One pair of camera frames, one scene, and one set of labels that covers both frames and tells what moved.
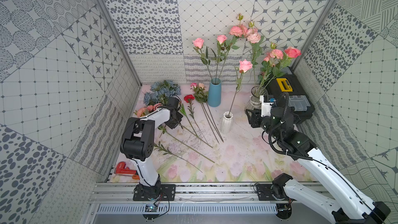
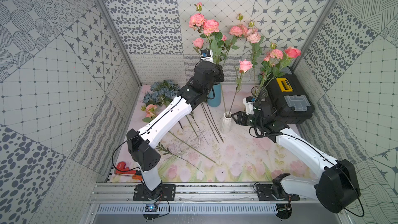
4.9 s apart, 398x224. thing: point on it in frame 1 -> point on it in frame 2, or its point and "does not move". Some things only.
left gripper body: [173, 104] -> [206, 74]
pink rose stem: [199, 43] does not move
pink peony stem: [255, 38] does not move
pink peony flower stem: [236, 31] does not move
